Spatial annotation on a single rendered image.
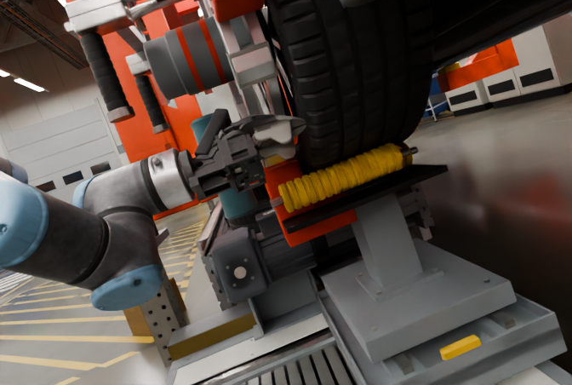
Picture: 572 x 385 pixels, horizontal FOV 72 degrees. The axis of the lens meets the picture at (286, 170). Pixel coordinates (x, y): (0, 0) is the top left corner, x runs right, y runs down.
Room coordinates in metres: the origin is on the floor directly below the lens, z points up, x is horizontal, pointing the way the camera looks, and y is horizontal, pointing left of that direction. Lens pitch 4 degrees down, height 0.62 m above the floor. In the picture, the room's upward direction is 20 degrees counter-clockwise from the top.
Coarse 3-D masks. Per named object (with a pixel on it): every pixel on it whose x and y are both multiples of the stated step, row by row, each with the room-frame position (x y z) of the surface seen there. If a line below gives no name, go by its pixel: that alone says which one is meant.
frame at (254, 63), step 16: (208, 0) 0.63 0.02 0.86; (208, 16) 1.06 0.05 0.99; (256, 16) 0.62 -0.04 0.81; (224, 32) 0.61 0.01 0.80; (256, 32) 0.62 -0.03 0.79; (240, 48) 0.63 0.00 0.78; (256, 48) 0.61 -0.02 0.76; (240, 64) 0.61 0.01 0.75; (256, 64) 0.61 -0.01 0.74; (272, 64) 0.62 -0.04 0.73; (240, 80) 0.62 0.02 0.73; (256, 80) 0.63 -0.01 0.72; (272, 80) 0.64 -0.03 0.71; (240, 96) 1.12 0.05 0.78; (256, 96) 1.12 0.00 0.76; (272, 96) 0.66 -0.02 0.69; (240, 112) 1.08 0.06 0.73; (256, 112) 0.67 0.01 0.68; (272, 112) 0.71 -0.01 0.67; (256, 144) 0.76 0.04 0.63; (272, 160) 0.76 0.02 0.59
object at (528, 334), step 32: (480, 320) 0.72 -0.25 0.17; (512, 320) 0.67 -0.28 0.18; (544, 320) 0.66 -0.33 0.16; (352, 352) 0.81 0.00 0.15; (416, 352) 0.73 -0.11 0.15; (448, 352) 0.65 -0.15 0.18; (480, 352) 0.65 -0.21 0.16; (512, 352) 0.66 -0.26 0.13; (544, 352) 0.66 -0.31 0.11; (384, 384) 0.67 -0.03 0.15; (416, 384) 0.64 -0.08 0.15; (448, 384) 0.64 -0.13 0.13; (480, 384) 0.65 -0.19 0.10
